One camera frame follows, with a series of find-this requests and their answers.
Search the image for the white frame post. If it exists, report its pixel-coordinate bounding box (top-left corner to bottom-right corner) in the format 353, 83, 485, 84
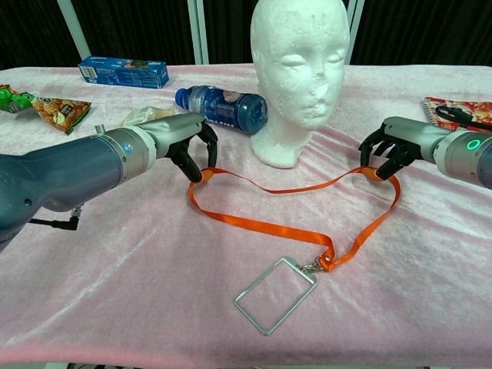
186, 0, 211, 65
347, 0, 366, 65
56, 0, 92, 63

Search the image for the red spiral notebook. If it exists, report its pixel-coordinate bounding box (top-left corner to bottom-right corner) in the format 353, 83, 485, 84
422, 95, 492, 134

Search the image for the white foam mannequin head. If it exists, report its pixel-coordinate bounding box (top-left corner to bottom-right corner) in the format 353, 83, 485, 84
249, 0, 351, 169

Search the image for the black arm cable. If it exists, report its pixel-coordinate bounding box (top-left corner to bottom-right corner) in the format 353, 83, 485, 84
29, 207, 82, 232
436, 106, 492, 131

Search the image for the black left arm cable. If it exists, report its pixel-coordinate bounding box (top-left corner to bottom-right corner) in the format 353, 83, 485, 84
29, 207, 82, 232

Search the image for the pink velvet tablecloth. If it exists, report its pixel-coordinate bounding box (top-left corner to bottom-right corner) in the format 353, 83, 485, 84
0, 63, 492, 364

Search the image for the blue cookie box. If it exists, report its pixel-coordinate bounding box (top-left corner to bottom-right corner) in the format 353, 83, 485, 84
78, 56, 171, 90

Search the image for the orange lanyard strap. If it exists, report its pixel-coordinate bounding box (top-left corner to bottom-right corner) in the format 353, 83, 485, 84
188, 165, 401, 272

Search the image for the clear badge holder metal frame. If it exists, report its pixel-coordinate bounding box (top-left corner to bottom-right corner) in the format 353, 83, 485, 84
233, 256, 323, 337

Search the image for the green orange snack bag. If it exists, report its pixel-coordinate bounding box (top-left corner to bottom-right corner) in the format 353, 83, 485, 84
0, 84, 92, 136

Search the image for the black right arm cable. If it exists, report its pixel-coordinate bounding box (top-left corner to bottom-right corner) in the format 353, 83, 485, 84
436, 106, 492, 131

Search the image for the clear bag of beige snacks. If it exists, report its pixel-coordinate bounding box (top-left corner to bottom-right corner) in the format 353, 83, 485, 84
115, 105, 181, 128

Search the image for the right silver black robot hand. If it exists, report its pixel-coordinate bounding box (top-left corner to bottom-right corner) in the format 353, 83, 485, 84
358, 116, 453, 181

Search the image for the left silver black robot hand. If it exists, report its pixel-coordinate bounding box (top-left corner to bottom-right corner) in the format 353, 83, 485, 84
135, 111, 219, 183

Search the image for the blue plastic drink bottle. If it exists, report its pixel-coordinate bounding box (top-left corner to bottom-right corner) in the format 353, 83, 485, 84
175, 85, 269, 136

